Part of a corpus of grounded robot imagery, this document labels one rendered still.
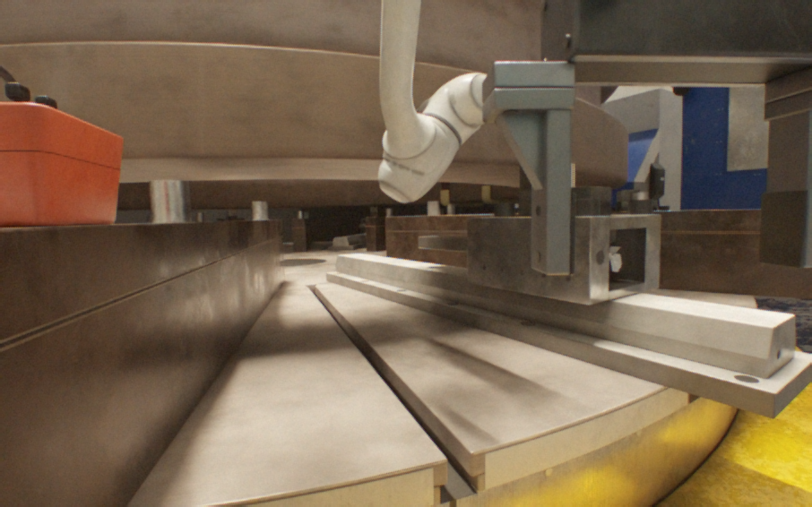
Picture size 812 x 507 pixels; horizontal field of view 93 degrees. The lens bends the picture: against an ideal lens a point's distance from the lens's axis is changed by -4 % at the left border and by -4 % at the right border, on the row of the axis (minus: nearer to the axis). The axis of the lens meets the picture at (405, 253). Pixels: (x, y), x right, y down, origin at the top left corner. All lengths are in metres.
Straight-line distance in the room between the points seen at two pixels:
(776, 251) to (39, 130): 0.62
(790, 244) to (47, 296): 0.60
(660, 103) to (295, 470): 6.67
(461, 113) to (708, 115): 4.83
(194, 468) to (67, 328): 0.31
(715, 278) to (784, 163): 1.99
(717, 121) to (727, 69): 5.21
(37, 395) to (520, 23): 1.69
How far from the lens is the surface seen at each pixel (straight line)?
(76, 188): 0.61
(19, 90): 0.68
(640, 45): 0.23
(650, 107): 6.99
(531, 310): 1.29
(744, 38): 0.26
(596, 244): 1.07
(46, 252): 0.54
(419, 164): 0.75
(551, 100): 0.21
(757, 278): 2.29
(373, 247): 4.42
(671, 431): 1.21
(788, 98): 0.30
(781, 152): 0.30
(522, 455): 0.78
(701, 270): 2.27
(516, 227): 1.19
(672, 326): 1.09
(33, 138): 0.56
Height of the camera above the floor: 0.69
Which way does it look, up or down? 5 degrees down
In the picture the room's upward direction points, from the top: 1 degrees counter-clockwise
